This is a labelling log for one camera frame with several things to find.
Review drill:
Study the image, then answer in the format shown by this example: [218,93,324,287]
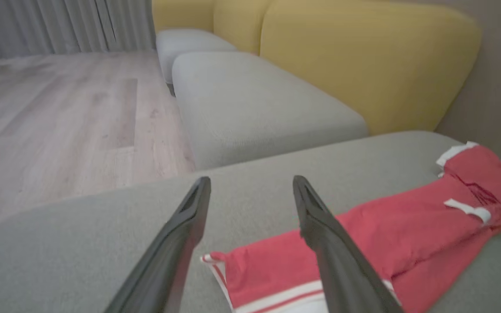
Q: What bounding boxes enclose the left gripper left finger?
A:
[105,176,212,313]

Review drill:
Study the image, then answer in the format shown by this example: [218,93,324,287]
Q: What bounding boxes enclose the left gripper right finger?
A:
[293,175,403,313]

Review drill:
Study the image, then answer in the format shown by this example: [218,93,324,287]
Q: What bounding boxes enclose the red Bulls shorts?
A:
[436,141,501,235]

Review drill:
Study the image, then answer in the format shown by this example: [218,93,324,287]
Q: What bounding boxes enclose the red Bulls 23 jersey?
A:
[200,173,501,313]

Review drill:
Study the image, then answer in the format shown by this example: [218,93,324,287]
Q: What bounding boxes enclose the large grey sofa ottoman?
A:
[0,130,501,313]

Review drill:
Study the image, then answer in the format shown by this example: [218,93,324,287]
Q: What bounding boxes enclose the grey sofa seat cushion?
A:
[172,51,369,171]
[155,29,239,86]

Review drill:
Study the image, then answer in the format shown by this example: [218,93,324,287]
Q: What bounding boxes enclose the yellow sofa backrest cushion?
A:
[260,0,483,136]
[213,0,274,55]
[151,0,217,33]

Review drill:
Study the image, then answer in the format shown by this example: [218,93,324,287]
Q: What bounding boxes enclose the grey curtain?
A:
[0,0,156,60]

